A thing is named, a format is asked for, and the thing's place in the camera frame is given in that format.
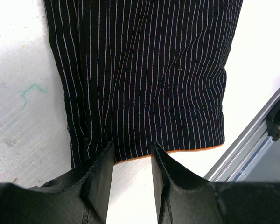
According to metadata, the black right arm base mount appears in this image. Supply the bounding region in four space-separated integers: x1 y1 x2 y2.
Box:
266 100 280 141

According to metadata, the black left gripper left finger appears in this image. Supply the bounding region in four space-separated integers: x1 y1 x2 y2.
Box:
0 143 114 224

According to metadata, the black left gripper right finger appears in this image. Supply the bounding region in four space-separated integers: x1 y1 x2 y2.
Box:
151 142 280 224

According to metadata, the black striped underwear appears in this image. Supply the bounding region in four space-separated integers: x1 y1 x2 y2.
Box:
44 0 243 167

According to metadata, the aluminium front rail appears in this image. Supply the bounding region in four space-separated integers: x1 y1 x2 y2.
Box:
205 88 280 182

